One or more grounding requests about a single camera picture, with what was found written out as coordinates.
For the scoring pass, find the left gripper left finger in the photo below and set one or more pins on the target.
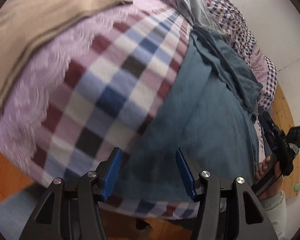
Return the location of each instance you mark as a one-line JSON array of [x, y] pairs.
[[69, 209]]

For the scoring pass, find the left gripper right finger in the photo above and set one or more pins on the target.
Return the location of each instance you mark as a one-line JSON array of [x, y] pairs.
[[228, 209]]

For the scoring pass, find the dark teal sweater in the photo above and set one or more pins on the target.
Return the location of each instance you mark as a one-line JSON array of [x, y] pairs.
[[210, 111]]

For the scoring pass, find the person right forearm sleeve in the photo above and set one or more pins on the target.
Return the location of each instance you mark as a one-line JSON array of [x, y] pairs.
[[276, 210]]

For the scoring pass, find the person right hand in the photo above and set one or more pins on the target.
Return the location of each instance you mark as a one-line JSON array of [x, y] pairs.
[[268, 171]]

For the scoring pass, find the wooden headboard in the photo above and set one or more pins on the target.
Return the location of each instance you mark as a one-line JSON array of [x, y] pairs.
[[283, 118]]

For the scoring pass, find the plaid bed sheet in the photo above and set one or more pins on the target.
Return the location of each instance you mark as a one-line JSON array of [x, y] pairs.
[[96, 86]]

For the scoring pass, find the plaid folded quilt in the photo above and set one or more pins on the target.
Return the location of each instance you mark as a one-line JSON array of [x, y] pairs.
[[244, 44]]

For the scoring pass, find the grey trousers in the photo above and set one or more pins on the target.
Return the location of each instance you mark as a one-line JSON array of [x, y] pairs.
[[197, 12]]

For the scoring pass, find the tan brown garment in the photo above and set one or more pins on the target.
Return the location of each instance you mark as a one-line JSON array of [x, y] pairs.
[[26, 25]]

